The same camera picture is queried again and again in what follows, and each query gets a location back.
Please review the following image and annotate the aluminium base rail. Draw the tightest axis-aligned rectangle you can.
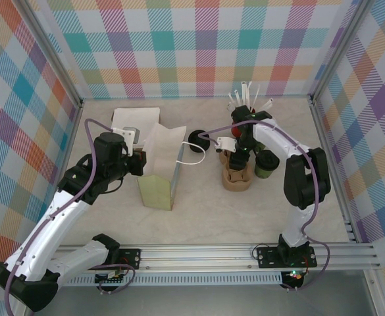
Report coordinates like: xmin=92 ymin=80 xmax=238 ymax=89
xmin=49 ymin=243 xmax=380 ymax=273

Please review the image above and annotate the printed paper gift bag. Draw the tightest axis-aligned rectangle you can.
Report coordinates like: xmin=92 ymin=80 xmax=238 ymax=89
xmin=136 ymin=122 xmax=207 ymax=211

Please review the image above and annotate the black plastic cup lid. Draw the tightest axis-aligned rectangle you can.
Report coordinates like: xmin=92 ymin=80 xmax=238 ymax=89
xmin=255 ymin=150 xmax=280 ymax=172

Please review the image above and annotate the white slotted cable duct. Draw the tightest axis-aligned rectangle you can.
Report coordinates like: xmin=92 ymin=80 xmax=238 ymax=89
xmin=57 ymin=275 xmax=284 ymax=286

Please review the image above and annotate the aluminium frame side rail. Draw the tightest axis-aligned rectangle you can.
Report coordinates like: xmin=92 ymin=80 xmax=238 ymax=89
xmin=309 ymin=95 xmax=357 ymax=244

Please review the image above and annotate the brown cardboard cup carrier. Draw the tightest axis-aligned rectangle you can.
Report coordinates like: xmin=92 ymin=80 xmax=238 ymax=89
xmin=218 ymin=149 xmax=255 ymax=192

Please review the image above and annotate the aluminium frame post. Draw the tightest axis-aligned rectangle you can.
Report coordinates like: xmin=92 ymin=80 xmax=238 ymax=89
xmin=309 ymin=0 xmax=372 ymax=99
xmin=22 ymin=0 xmax=84 ymax=109

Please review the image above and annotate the small circuit board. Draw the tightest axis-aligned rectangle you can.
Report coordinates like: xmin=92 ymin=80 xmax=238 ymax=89
xmin=282 ymin=269 xmax=304 ymax=282
xmin=95 ymin=269 xmax=127 ymax=286

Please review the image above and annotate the white napkin stack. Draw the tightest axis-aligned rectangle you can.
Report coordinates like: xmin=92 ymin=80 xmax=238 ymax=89
xmin=111 ymin=106 xmax=162 ymax=145

